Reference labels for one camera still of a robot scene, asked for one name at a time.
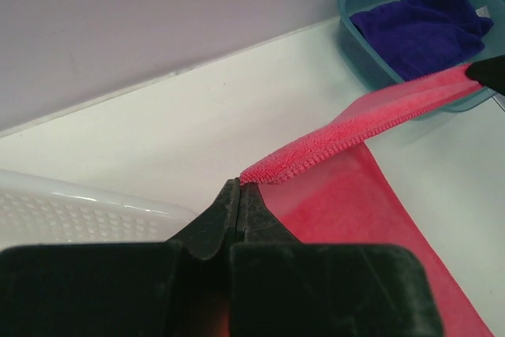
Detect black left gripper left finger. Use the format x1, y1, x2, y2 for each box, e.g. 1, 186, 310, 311
1, 179, 239, 336

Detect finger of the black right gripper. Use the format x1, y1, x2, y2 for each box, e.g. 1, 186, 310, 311
466, 55, 505, 95

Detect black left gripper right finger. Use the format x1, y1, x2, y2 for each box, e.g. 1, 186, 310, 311
229, 185, 444, 336

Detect purple towel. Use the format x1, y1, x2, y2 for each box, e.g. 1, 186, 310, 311
350, 0, 494, 81

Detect pink towel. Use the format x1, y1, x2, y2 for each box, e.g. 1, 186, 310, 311
240, 66, 490, 336

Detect teal translucent plastic bin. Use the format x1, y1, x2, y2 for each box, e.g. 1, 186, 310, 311
337, 0, 505, 115

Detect white plastic mesh basket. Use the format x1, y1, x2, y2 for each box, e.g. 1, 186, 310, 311
1, 170, 197, 249

